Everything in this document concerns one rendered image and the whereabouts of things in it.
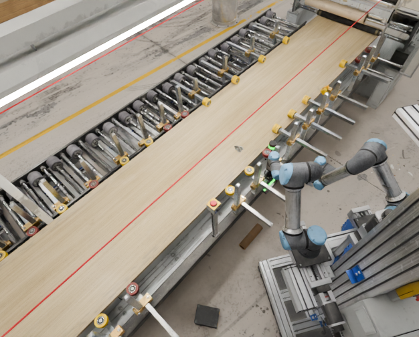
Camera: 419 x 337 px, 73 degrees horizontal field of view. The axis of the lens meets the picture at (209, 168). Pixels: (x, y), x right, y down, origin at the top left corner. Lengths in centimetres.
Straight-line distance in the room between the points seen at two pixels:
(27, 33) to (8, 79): 14
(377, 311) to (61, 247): 202
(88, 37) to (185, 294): 239
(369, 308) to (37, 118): 450
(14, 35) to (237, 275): 255
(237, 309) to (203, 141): 156
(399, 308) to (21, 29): 196
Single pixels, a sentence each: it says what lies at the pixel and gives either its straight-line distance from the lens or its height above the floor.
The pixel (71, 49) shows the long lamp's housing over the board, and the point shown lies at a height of 236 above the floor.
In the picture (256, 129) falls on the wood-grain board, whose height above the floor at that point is 90.
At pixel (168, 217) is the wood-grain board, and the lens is 219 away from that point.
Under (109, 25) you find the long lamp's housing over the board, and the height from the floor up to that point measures 237.
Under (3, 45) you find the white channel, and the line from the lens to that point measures 100.
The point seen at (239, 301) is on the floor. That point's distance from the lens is 290.
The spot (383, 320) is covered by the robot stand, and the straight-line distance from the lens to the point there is 182.
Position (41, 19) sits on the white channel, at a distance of 102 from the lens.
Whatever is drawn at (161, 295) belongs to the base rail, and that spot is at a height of 70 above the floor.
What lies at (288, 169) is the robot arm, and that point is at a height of 160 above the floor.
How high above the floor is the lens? 285
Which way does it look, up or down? 55 degrees down
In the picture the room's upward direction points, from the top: 4 degrees counter-clockwise
